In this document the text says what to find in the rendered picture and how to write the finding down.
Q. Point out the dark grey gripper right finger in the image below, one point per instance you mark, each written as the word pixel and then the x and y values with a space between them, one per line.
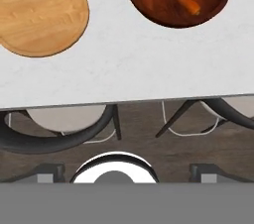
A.
pixel 205 172

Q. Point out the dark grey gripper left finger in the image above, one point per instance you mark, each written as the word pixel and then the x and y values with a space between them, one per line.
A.
pixel 49 172

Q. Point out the dark chair with beige seat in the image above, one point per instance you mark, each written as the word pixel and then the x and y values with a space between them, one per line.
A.
pixel 49 135
pixel 211 112

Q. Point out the white and black round object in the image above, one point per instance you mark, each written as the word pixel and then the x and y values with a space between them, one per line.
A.
pixel 114 168

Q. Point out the light wooden round plate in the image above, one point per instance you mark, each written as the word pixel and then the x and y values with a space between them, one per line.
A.
pixel 41 15

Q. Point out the dark wooden round plate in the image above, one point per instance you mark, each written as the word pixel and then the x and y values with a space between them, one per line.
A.
pixel 158 6

